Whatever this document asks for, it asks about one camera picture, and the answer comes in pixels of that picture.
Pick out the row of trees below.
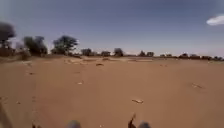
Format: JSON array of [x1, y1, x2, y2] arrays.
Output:
[[0, 21, 224, 62]]

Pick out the robot's own part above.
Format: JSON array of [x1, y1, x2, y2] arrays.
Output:
[[138, 121, 152, 128], [67, 120, 82, 128]]

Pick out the reddish sandy dirt ground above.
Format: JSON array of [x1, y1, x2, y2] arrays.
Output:
[[0, 54, 224, 128]]

